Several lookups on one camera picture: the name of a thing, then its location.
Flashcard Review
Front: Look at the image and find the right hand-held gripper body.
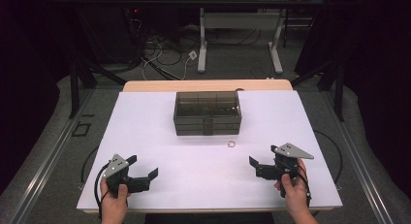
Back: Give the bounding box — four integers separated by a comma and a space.
256, 143, 315, 199

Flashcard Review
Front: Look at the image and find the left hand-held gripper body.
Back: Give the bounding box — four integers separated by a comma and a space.
102, 153, 151, 199

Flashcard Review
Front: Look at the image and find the dark transparent drawer box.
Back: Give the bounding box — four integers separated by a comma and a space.
173, 90, 243, 137

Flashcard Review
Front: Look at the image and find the person's left hand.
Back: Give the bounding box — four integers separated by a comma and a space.
100, 177, 130, 216

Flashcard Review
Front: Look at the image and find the person's right hand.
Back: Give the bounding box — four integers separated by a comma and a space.
273, 158, 312, 216

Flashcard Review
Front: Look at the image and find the white table board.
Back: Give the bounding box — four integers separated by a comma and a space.
76, 89, 343, 210

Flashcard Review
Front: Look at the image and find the black metal stand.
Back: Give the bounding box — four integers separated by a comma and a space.
290, 59, 345, 122
68, 57, 128, 120

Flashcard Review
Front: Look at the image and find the light wooden table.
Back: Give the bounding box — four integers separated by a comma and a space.
81, 79, 338, 214

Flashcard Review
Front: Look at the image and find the dark curtain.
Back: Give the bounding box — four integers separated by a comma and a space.
294, 0, 411, 199
0, 0, 77, 197

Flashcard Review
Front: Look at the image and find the white-legged desk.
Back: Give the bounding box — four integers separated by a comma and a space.
178, 0, 328, 75

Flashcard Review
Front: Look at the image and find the dark device with red light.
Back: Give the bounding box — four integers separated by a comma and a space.
124, 5, 144, 22

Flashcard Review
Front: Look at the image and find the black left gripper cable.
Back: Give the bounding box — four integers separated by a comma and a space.
93, 162, 111, 221

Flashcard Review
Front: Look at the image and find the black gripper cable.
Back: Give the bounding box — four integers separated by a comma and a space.
93, 162, 111, 221
295, 164, 313, 208

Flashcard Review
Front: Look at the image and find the black floor cable loop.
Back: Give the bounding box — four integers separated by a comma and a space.
313, 129, 344, 190
79, 145, 100, 190

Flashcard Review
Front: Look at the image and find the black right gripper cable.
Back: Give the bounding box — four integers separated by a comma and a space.
295, 164, 313, 208

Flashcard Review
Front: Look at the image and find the aluminium floor rail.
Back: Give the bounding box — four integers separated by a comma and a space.
318, 87, 396, 224
8, 87, 95, 224

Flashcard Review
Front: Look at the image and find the tangle of floor cables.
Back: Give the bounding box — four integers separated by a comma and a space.
129, 18, 203, 82

